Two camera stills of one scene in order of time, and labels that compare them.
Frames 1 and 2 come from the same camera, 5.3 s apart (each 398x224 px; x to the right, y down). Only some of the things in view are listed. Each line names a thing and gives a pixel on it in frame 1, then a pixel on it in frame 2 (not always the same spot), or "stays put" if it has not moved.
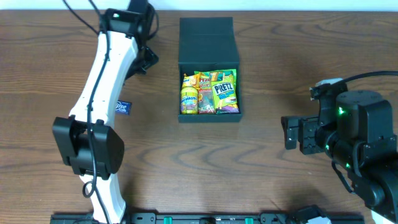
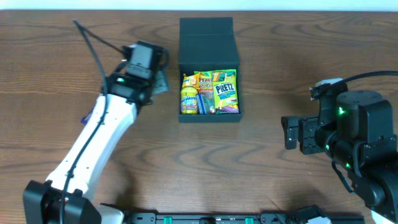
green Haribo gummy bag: [206, 96] stays put
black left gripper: [147, 59] → [160, 83]
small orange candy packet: [193, 80] stays put
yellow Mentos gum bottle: [189, 100] stays put
